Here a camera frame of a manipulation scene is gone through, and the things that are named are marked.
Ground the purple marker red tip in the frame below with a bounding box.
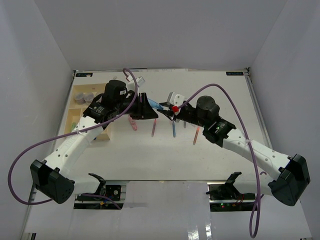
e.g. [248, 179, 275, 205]
[151, 119, 157, 137]

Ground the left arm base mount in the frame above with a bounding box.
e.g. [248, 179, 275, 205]
[73, 173, 125, 210]

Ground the blue highlighter pen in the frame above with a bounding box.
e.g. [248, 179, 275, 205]
[147, 98, 164, 110]

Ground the pink highlighter pen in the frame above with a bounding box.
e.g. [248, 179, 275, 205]
[128, 116, 138, 131]

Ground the orange brown marker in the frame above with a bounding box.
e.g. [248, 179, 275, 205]
[192, 126, 200, 145]

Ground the clear round container stacked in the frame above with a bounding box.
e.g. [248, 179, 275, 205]
[83, 92, 95, 104]

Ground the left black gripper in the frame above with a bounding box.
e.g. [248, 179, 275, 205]
[115, 92, 159, 120]

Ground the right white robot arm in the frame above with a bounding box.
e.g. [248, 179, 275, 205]
[160, 95, 311, 206]

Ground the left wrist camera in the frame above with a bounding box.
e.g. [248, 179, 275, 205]
[126, 75, 146, 89]

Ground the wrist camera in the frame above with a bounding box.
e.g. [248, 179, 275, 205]
[126, 75, 146, 89]
[166, 92, 185, 107]

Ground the cream compartment organizer tray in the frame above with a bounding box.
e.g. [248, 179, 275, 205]
[61, 83, 106, 134]

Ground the left corner label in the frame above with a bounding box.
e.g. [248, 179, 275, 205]
[75, 72, 93, 78]

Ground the blue marker pen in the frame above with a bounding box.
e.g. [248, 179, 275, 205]
[172, 121, 176, 138]

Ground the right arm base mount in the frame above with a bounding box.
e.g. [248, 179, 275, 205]
[206, 172, 256, 213]

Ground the clear round container left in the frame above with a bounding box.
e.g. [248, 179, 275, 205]
[73, 92, 86, 105]

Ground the corner label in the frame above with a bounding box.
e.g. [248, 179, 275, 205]
[75, 72, 93, 78]
[226, 71, 244, 76]

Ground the right corner label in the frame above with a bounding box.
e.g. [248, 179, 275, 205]
[226, 71, 244, 76]

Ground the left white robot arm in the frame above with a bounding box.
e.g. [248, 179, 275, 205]
[30, 77, 159, 204]

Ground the aluminium frame rail right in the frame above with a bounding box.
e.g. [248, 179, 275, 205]
[244, 67, 280, 167]

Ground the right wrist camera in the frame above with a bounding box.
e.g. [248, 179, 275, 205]
[166, 92, 185, 107]

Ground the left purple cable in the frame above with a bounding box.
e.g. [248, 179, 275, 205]
[7, 67, 141, 210]

